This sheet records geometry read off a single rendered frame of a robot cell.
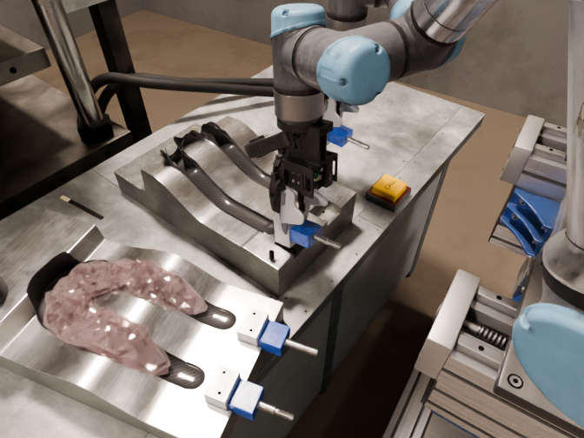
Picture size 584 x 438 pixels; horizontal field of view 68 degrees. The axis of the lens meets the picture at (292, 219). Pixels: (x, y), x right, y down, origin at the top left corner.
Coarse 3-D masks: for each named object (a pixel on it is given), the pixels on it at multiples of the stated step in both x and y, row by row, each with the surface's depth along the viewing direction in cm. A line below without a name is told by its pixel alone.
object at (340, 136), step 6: (342, 126) 98; (330, 132) 97; (336, 132) 97; (342, 132) 97; (348, 132) 97; (330, 138) 98; (336, 138) 96; (342, 138) 95; (348, 138) 97; (354, 138) 96; (336, 144) 98; (342, 144) 97; (360, 144) 95; (366, 144) 95
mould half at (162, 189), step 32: (224, 128) 100; (160, 160) 92; (224, 160) 95; (256, 160) 98; (128, 192) 102; (160, 192) 90; (192, 192) 89; (256, 192) 92; (320, 192) 91; (352, 192) 91; (192, 224) 89; (224, 224) 85; (320, 224) 84; (224, 256) 88; (256, 256) 79; (288, 256) 79; (288, 288) 84
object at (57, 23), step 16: (32, 0) 95; (48, 0) 95; (48, 16) 97; (64, 16) 100; (48, 32) 100; (64, 32) 101; (64, 48) 103; (64, 64) 106; (80, 64) 108; (64, 80) 109; (80, 80) 109; (80, 96) 112; (80, 112) 115; (96, 112) 117; (80, 128) 118; (96, 128) 118; (112, 128) 124
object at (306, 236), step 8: (304, 216) 79; (288, 224) 76; (304, 224) 78; (312, 224) 78; (280, 232) 79; (288, 232) 77; (296, 232) 76; (304, 232) 76; (312, 232) 76; (320, 232) 78; (280, 240) 80; (288, 240) 78; (296, 240) 77; (304, 240) 76; (312, 240) 76; (320, 240) 76; (328, 240) 75; (336, 248) 74
